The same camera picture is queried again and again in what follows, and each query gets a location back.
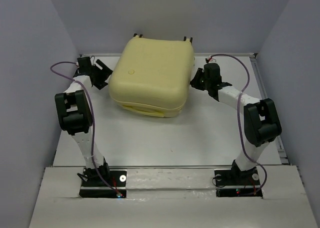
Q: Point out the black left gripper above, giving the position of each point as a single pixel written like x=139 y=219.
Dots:
x=101 y=83

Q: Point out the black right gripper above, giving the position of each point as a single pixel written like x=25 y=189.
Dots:
x=194 y=83

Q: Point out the pale yellow hard-shell suitcase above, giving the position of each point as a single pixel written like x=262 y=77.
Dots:
x=152 y=77

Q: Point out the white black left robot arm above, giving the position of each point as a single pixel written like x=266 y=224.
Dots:
x=76 y=116

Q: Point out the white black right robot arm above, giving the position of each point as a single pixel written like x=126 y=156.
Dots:
x=257 y=119

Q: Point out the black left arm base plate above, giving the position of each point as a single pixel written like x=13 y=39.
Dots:
x=96 y=188

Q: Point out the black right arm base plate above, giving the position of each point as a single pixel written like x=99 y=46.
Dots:
x=227 y=185

